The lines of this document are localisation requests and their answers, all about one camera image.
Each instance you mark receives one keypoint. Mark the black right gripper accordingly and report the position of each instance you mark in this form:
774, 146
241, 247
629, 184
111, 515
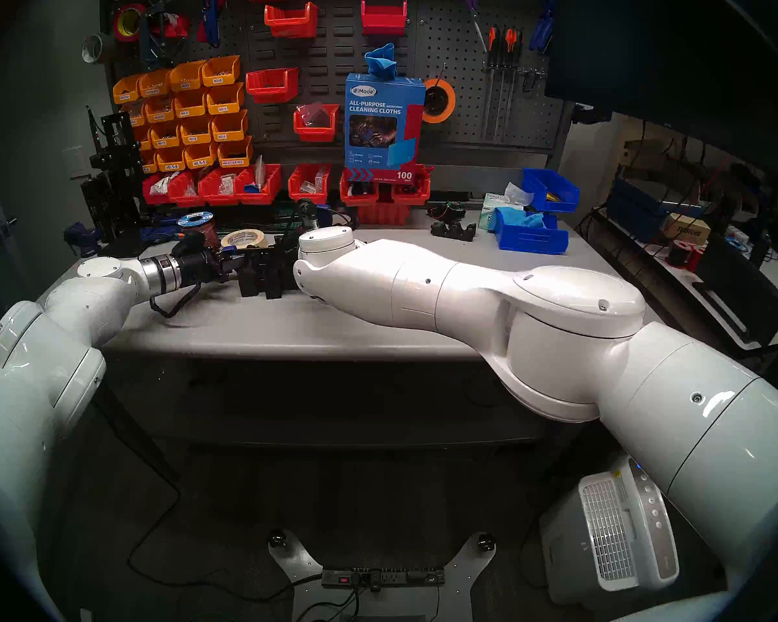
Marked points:
312, 223

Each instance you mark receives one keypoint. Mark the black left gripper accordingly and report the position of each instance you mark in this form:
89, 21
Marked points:
198, 267

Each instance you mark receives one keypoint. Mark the blue bar clamp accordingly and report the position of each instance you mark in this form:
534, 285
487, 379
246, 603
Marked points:
233, 252

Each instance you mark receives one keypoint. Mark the black 3D printed piece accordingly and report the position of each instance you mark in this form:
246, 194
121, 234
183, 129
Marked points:
282, 274
251, 277

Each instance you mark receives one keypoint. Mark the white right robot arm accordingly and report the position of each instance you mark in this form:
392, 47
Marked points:
525, 316

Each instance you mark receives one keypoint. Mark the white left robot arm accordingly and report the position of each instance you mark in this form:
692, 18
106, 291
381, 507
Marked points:
39, 342

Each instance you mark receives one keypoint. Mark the blue clamp on bench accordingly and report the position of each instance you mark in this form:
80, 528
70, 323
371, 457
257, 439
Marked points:
161, 229

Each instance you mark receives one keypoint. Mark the small black printed part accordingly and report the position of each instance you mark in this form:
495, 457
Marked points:
454, 232

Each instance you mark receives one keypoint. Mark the black hanging clamp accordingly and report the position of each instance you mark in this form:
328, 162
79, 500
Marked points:
152, 37

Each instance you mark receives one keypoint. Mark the blue spring clamp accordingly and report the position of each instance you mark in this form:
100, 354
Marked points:
549, 15
539, 28

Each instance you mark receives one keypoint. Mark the green cutting mat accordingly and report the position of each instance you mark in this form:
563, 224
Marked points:
288, 216

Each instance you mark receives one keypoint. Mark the beige masking tape roll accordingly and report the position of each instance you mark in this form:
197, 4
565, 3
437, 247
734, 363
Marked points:
259, 241

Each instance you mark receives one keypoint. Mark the upturned red bin stack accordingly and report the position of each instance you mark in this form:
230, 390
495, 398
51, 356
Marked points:
384, 214

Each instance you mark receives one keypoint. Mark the yellow storage bin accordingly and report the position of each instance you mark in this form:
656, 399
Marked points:
187, 80
225, 100
165, 137
136, 116
235, 154
201, 157
126, 92
220, 73
149, 164
196, 132
230, 127
160, 112
142, 139
172, 161
153, 86
191, 107

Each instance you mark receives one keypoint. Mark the blue cleaning cloths box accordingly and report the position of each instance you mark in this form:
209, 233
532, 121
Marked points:
382, 128

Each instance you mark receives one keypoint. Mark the black equipment stand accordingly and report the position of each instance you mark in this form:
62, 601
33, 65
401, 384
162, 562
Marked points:
113, 193

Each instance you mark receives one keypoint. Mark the small green circuit board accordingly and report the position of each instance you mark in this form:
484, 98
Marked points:
455, 206

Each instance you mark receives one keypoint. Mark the blue bench vise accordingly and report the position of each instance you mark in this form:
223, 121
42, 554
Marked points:
83, 237

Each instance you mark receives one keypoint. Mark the dark louvered bin panel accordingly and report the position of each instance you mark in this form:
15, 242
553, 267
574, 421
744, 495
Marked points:
337, 54

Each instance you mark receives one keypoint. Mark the blue cloth in box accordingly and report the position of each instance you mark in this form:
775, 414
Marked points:
381, 60

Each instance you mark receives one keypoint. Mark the green tissue box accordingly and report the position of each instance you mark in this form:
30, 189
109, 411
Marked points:
493, 206

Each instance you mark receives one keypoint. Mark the orange tape reel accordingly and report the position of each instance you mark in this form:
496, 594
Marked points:
452, 101

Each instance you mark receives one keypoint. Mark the blue cloth in bin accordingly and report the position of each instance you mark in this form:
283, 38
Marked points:
522, 219

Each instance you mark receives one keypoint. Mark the blue storage bin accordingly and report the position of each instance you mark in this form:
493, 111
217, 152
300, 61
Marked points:
538, 180
531, 240

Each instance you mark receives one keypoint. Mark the grey perforated pegboard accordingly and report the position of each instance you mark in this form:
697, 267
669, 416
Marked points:
447, 44

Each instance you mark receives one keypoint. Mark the blue hanging hand tool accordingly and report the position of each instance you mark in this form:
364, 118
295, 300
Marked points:
211, 15

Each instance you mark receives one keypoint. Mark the red white hanging item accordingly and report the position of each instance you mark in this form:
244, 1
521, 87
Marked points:
174, 26

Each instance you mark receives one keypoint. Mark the yellow item in bin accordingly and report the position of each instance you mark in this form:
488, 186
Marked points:
557, 196

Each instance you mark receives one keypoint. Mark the orange black screwdriver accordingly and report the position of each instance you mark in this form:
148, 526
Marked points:
508, 44
491, 41

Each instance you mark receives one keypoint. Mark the red and yellow tape roll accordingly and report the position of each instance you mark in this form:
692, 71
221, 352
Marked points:
129, 23

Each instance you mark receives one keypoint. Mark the metal peg hook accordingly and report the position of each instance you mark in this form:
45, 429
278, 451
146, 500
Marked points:
533, 80

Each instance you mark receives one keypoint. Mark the black caster knob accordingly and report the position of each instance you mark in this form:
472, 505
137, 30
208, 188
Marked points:
486, 541
277, 538

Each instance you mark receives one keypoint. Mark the dark blue equipment box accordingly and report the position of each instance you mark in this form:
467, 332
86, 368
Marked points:
642, 203

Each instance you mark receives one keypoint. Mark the black power strip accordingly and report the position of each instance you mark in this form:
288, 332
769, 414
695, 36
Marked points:
382, 576

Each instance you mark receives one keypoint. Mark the small cardboard box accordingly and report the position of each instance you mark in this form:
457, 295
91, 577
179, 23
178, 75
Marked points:
690, 229

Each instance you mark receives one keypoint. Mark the large black monitor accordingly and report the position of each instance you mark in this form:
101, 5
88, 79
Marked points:
681, 44

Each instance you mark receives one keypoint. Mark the white air purifier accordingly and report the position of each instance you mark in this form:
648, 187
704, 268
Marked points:
609, 536

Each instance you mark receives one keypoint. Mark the black tilted screen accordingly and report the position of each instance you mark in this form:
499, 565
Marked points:
742, 290

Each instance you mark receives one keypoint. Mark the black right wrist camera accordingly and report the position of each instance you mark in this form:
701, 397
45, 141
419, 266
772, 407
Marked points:
308, 207

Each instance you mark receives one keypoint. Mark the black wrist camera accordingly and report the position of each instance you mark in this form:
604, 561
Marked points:
308, 207
188, 241

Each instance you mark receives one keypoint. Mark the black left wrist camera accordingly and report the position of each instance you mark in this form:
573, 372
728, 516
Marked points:
188, 241

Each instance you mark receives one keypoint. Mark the white wall plate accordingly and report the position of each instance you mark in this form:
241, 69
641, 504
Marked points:
76, 162

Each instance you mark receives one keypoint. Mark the grey duct tape roll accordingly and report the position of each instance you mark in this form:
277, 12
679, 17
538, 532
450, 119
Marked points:
104, 47

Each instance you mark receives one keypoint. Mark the black monitor mount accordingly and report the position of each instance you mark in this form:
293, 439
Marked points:
590, 112

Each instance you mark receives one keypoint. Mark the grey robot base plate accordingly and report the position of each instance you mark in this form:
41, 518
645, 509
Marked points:
415, 604

